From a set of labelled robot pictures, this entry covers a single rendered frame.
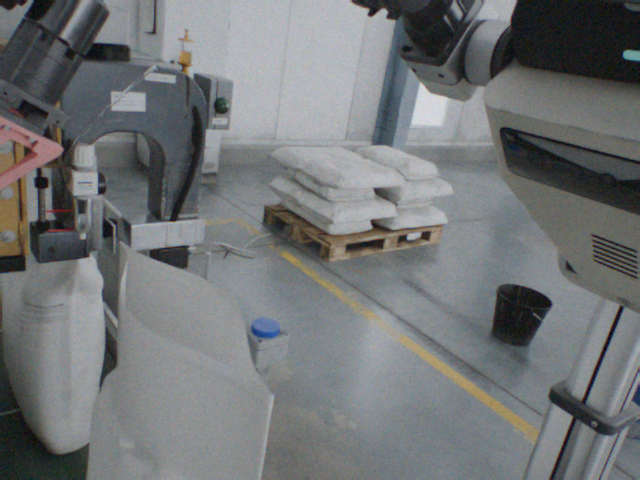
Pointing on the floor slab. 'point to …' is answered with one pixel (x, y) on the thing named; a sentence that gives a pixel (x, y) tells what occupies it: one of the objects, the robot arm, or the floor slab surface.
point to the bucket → (519, 314)
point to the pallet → (302, 231)
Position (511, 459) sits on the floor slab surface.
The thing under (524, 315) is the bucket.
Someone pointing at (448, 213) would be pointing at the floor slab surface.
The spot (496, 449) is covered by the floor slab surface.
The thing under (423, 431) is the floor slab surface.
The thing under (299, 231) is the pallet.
